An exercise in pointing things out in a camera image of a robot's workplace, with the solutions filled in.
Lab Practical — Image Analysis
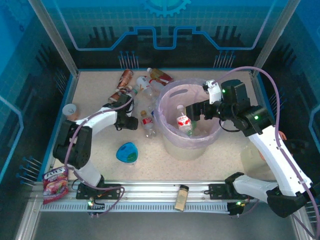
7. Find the clear bottle red white label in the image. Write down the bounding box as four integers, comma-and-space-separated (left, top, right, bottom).
176, 104, 195, 135

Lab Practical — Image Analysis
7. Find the clear bottle tan cap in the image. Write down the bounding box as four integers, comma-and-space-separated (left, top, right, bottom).
139, 109, 158, 139

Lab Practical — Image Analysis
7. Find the clear bottle green cap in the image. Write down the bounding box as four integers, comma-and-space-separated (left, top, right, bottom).
131, 87, 158, 112

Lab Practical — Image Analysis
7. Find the white plastic bottle red cap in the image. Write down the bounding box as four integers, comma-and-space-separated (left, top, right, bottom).
136, 75, 152, 91

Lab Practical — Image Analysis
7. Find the pink plastic bin liner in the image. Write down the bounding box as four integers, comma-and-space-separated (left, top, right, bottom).
152, 77, 225, 148

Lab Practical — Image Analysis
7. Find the translucent white waste bin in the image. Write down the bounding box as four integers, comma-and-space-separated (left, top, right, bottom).
156, 77, 225, 161

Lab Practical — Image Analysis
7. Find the blue triangular lidded container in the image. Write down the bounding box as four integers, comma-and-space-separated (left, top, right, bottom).
115, 141, 139, 166

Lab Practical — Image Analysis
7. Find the clear crumpled plastic bottle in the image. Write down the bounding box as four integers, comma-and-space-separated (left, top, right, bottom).
148, 79, 166, 95

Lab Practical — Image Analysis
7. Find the tea bottle yellow cap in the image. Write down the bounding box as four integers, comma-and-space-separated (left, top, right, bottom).
146, 67, 174, 86

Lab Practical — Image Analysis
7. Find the translucent plastic container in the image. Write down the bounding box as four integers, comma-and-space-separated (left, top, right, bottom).
239, 139, 272, 176

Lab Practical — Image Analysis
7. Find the orange plastic object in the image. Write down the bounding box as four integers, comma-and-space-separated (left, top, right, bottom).
258, 131, 288, 161

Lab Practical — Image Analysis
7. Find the peach cup grey lid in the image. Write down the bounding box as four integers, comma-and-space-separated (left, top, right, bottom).
61, 103, 81, 120

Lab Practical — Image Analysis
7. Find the tan spice jar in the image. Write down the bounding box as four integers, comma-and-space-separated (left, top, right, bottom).
174, 184, 190, 212

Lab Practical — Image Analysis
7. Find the purple red candy bag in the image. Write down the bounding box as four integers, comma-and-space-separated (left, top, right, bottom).
41, 166, 70, 205

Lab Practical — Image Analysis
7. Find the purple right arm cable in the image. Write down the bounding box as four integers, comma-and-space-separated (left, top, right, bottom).
213, 66, 320, 240

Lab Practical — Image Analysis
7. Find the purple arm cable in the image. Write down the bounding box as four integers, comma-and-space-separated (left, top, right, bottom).
64, 96, 136, 218
213, 66, 320, 240

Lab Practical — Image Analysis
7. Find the aluminium extrusion rail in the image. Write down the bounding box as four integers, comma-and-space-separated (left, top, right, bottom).
32, 179, 301, 204

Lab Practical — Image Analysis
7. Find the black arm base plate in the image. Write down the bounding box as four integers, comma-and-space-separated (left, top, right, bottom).
75, 183, 123, 200
208, 183, 251, 201

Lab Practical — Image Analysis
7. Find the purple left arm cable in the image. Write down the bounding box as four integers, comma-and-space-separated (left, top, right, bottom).
64, 96, 136, 218

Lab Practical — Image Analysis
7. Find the aluminium frame post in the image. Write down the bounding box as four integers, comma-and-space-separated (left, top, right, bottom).
251, 0, 301, 77
27, 0, 79, 77

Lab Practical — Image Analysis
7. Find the slotted grey cable duct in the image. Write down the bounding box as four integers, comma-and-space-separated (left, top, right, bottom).
39, 201, 231, 214

